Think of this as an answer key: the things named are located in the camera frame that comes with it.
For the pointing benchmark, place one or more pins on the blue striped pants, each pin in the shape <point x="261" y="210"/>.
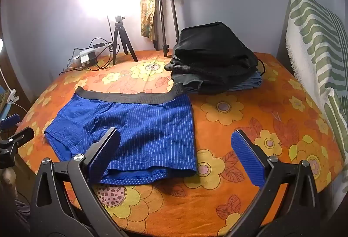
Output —
<point x="141" y="131"/>

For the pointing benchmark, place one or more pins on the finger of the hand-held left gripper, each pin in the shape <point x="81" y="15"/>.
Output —
<point x="19" y="137"/>
<point x="10" y="120"/>

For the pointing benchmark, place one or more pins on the orange floral bedsheet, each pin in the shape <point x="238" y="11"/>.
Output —
<point x="244" y="122"/>

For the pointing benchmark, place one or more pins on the person's left hand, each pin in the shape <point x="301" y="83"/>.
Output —
<point x="6" y="180"/>

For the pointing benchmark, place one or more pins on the white clip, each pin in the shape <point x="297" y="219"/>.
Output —
<point x="11" y="97"/>

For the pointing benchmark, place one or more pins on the small black tripod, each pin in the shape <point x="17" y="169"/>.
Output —
<point x="119" y="36"/>

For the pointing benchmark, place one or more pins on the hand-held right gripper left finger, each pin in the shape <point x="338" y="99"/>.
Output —
<point x="105" y="151"/>

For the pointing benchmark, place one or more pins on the black folded garment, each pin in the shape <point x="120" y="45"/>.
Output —
<point x="212" y="44"/>

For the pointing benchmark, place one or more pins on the grey-blue folded garment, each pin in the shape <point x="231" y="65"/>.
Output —
<point x="244" y="82"/>

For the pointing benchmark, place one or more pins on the green striped white blanket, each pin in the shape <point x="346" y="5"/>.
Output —
<point x="318" y="44"/>

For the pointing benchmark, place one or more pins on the tall black tripod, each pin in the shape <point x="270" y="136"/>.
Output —
<point x="163" y="8"/>

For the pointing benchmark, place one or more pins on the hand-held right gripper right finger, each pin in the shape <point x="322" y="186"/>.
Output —
<point x="247" y="161"/>

